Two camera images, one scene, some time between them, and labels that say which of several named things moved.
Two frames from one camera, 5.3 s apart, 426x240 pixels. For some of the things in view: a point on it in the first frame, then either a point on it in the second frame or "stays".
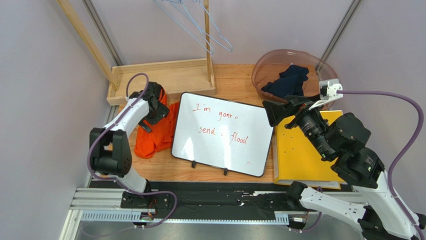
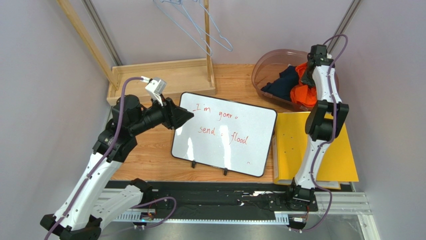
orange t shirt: x=147 y=144 to x=301 y=93
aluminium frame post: x=332 y=45 stays
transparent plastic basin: x=268 y=67 stays
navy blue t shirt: x=290 y=83 stays
